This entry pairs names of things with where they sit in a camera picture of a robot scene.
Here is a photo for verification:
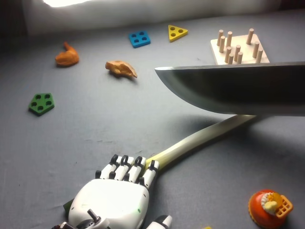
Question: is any yellow triangle three-hole block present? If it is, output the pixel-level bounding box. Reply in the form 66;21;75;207
168;24;189;43

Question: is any green pentagon wooden block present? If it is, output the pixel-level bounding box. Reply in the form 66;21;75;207
29;93;55;116

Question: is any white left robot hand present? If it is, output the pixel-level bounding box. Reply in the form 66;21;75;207
68;154;173;229

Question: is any brown toy chicken wing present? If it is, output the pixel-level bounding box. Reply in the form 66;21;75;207
105;60;138;79

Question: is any orange toy chicken drumstick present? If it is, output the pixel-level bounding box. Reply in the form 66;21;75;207
55;42;80;68

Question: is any blue square four-hole block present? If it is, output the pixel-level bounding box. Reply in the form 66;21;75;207
128;31;151;49

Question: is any orange toy cake with waffle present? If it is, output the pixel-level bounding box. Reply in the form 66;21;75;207
248;189;294;226

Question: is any wooden peg board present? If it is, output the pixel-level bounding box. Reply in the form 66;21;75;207
210;28;270;65

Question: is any long green white leek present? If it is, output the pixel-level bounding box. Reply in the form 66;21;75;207
63;114;257;213

